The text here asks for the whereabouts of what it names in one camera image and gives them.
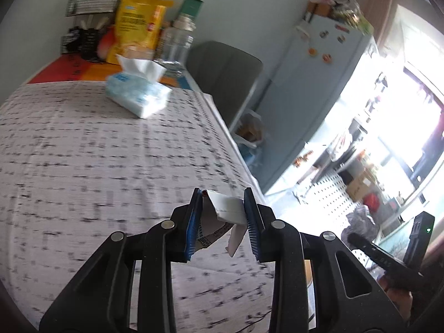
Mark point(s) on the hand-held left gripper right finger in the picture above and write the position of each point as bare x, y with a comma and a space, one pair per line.
251, 222

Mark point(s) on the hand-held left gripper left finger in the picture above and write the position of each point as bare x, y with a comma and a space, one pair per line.
194, 222

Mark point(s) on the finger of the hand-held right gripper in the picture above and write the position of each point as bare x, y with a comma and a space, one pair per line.
385, 260

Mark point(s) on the white paper carton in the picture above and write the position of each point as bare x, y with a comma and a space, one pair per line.
225, 210

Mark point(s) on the person's right hand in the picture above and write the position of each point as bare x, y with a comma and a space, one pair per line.
400, 301

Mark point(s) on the large cardboard box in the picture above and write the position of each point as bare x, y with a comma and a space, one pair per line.
360, 185

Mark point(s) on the white pegboard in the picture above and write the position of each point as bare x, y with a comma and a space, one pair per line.
329, 197

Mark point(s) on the plastic bag with waste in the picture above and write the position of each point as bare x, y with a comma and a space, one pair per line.
249, 130

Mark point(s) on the light blue refrigerator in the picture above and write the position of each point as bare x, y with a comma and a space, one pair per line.
305, 111

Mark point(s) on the blue white tissue pack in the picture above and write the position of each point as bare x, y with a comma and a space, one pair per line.
138, 92

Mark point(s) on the grey chair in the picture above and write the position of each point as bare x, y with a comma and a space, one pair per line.
222, 76

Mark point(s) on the clear glass jar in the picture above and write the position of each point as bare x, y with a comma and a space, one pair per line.
177, 43

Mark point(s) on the red peach toy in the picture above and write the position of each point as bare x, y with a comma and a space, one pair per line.
105, 45

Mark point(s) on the yellow snack bag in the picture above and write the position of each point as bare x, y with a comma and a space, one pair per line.
137, 29

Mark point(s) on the red orange table mat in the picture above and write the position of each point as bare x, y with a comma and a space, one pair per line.
62, 69

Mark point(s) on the green box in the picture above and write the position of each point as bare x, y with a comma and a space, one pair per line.
190, 7

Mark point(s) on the brown cardboard box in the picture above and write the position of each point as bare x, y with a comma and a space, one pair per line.
317, 8

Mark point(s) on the shiny snack packets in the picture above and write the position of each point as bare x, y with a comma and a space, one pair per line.
352, 15

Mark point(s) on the pink curtain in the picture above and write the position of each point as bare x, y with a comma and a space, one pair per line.
383, 7

